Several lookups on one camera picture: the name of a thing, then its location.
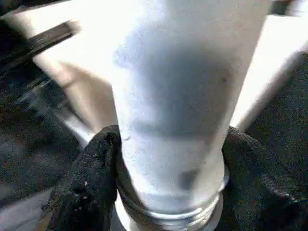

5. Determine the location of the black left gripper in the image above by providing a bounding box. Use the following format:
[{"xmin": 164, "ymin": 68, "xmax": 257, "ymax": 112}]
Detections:
[{"xmin": 0, "ymin": 22, "xmax": 80, "ymax": 73}]

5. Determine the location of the black work mat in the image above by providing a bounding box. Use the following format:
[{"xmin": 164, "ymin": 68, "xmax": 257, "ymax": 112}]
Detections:
[{"xmin": 0, "ymin": 19, "xmax": 308, "ymax": 231}]

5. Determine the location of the white plastic table leg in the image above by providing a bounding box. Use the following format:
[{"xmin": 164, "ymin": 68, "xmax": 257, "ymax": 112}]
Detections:
[{"xmin": 111, "ymin": 0, "xmax": 271, "ymax": 231}]

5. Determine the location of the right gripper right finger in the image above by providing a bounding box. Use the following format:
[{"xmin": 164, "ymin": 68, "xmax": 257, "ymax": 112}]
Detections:
[{"xmin": 212, "ymin": 126, "xmax": 308, "ymax": 231}]

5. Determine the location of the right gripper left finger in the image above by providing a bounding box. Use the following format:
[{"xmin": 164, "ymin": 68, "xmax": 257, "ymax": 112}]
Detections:
[{"xmin": 41, "ymin": 125, "xmax": 121, "ymax": 231}]

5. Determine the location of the white plastic table top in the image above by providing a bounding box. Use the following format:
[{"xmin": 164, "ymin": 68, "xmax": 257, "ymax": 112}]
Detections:
[{"xmin": 14, "ymin": 0, "xmax": 308, "ymax": 145}]

